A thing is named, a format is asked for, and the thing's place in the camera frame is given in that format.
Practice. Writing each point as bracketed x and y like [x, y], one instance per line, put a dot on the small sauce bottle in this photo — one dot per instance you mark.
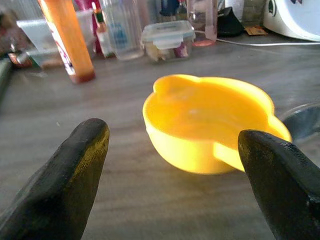
[101, 32]

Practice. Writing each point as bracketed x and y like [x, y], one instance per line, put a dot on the grey wooden table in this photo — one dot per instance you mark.
[150, 200]

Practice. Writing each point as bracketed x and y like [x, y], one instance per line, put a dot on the orange-brown card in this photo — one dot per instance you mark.
[255, 30]

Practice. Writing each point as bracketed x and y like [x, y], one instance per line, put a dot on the pink clear tumbler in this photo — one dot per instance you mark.
[202, 22]

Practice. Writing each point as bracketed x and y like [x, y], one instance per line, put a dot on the clear lidded food container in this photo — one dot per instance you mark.
[167, 32]

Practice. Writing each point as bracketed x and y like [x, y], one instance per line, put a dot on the black pouch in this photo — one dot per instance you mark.
[228, 23]

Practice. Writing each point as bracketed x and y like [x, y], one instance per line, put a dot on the white kitchen appliance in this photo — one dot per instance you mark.
[295, 20]

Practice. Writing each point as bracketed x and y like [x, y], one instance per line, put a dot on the round steel bowl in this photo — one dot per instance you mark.
[307, 125]

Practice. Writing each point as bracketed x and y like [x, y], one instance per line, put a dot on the clear plastic tub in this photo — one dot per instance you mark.
[35, 32]

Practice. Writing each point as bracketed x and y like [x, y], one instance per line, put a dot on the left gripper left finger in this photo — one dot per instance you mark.
[57, 187]

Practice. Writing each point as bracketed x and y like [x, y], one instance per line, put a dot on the yellow plastic bowl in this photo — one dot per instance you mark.
[195, 117]

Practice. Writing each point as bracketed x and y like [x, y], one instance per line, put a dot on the clear ribbed plastic bottle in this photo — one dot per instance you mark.
[122, 30]

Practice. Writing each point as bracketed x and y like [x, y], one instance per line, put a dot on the orange sauce bottle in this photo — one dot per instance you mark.
[70, 37]

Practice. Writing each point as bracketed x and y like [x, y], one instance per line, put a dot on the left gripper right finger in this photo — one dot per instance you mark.
[282, 187]

